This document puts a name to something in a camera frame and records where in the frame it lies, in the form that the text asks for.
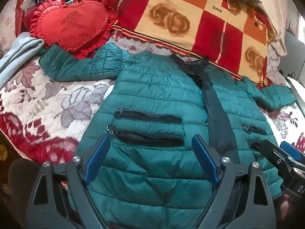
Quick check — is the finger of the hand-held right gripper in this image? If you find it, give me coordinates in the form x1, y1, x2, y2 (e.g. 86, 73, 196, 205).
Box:
280, 141, 305, 164
259, 139, 290, 170

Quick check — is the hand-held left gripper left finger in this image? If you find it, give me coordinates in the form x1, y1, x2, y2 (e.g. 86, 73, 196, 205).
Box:
25, 133, 111, 229

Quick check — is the red checked rose-print quilt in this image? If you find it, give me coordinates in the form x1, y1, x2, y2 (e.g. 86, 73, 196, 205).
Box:
89, 0, 277, 86

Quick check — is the light blue cloth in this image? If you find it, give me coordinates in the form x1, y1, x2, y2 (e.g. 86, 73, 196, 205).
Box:
0, 32, 46, 89

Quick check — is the white cloth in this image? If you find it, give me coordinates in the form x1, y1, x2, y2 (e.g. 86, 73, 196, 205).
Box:
229, 0, 301, 55

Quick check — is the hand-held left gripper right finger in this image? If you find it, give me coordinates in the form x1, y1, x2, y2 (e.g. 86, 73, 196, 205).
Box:
192, 134, 278, 229

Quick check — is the teal puffer jacket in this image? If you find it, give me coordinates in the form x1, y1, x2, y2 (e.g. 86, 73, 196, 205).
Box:
39, 42, 296, 229

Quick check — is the floral bed blanket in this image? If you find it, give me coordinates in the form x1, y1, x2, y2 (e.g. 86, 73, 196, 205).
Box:
0, 10, 305, 165

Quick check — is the person's right hand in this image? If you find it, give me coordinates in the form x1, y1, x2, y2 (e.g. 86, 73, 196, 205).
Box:
278, 193, 296, 223

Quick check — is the red heart-shaped pillow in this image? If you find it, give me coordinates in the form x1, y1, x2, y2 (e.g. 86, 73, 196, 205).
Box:
30, 0, 117, 59

